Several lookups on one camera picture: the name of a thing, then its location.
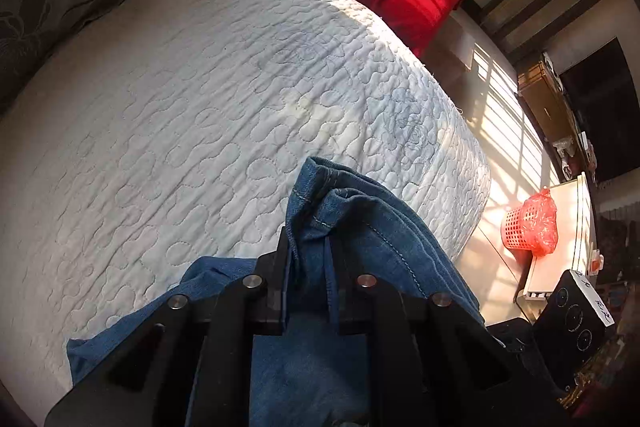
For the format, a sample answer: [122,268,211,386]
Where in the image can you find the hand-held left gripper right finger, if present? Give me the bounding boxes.
[325,234,568,427]

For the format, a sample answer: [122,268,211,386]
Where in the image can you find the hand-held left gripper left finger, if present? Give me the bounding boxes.
[44,227,292,427]

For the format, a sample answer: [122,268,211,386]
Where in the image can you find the blue denim pants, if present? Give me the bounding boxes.
[67,156,486,427]

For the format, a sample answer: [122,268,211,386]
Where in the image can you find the white low table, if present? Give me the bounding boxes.
[524,173,597,303]

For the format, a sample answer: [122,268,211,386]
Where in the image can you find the red plastic basket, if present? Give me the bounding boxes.
[501,202,551,254]

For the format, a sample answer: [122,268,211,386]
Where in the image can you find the red plastic bag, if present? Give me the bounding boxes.
[520,188,559,256]

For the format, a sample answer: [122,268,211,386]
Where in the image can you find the black television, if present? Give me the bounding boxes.
[559,36,640,180]

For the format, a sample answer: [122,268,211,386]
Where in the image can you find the white quilted bed mattress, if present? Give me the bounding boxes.
[0,0,493,427]

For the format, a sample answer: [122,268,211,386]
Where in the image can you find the brown cardboard box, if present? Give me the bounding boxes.
[516,61,578,145]

